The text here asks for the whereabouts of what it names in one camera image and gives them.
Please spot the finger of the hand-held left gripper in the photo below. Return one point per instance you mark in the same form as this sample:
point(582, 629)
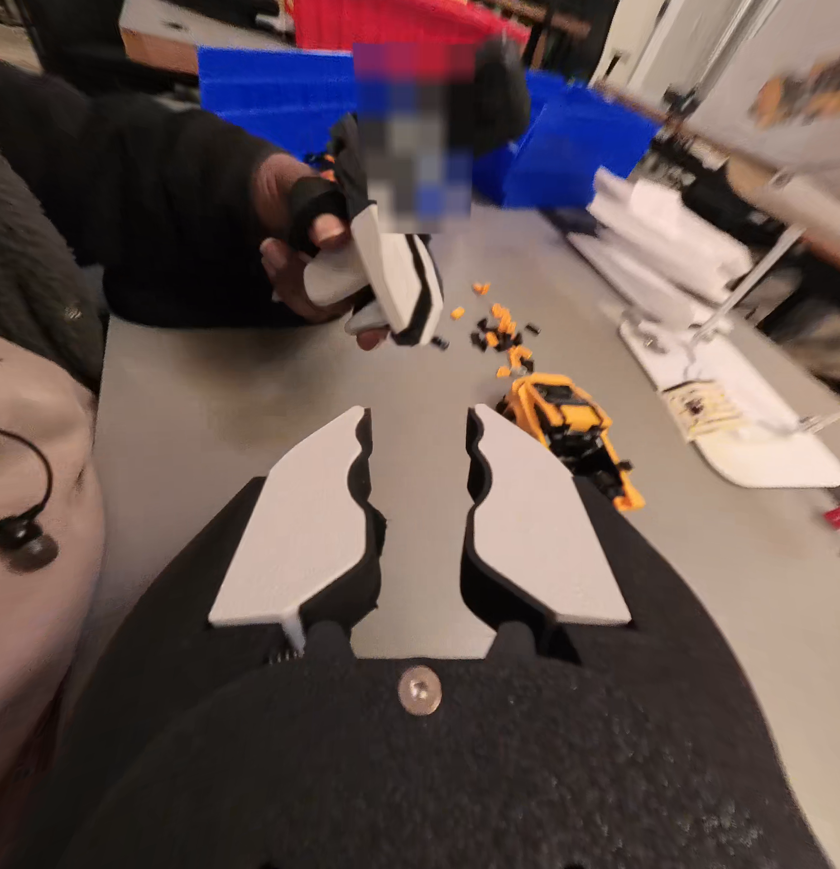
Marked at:
point(379, 272)
point(424, 292)

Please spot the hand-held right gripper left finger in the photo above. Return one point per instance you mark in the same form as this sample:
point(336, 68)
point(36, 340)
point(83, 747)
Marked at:
point(304, 537)

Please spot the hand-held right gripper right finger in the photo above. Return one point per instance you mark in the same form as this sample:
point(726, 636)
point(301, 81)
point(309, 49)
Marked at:
point(542, 537)

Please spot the pile of small lego pieces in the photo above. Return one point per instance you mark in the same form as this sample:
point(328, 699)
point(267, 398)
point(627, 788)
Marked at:
point(501, 333)

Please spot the orange lego car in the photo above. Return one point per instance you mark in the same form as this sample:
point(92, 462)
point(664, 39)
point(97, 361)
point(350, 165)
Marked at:
point(569, 421)

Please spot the lego instruction booklet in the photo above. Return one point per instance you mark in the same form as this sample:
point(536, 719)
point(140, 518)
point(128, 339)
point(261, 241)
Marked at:
point(800, 82)

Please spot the person's left forearm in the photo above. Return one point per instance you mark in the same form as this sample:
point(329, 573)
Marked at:
point(135, 190)

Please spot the lego sticker sheet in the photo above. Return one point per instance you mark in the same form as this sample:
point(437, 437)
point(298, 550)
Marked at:
point(703, 408)

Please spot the red storage bin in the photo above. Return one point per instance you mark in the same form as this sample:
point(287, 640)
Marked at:
point(393, 21)

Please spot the pile of empty paper bags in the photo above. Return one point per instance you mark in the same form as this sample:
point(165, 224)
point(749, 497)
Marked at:
point(664, 217)

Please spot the pink shirt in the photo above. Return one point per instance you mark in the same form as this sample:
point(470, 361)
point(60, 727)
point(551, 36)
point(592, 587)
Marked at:
point(40, 638)

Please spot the grey fleece jacket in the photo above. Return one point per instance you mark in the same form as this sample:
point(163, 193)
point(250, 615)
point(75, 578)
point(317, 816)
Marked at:
point(40, 272)

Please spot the white stand rod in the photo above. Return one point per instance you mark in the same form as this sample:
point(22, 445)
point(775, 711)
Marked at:
point(828, 418)
point(746, 285)

